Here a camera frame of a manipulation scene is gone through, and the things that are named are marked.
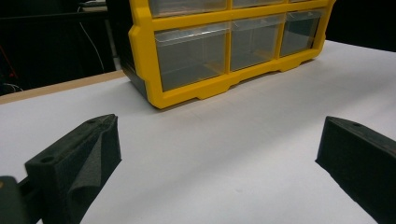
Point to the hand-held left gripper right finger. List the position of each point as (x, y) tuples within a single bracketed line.
[(361, 158)]

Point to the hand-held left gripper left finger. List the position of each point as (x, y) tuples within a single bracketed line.
[(68, 168)]

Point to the yellow black organizer cabinet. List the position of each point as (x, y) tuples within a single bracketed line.
[(143, 46)]

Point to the white board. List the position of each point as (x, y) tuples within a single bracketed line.
[(218, 149)]

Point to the grid of transparent drawers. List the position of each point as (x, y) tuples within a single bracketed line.
[(190, 59)]

